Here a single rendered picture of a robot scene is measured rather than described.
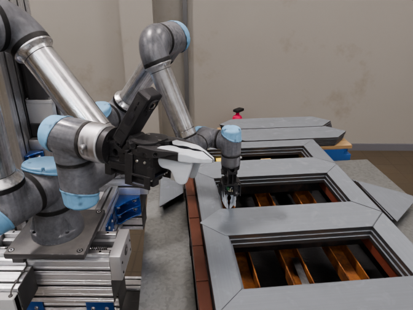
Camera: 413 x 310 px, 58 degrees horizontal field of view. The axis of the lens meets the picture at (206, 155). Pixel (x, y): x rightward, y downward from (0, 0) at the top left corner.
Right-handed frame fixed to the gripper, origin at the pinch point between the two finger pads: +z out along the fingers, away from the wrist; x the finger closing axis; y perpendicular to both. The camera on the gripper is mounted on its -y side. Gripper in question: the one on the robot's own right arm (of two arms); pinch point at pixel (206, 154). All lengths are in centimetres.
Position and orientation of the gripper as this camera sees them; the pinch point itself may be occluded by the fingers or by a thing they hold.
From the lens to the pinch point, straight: 60.1
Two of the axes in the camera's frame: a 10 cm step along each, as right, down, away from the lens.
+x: -4.4, 2.5, -8.6
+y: -0.6, 9.5, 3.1
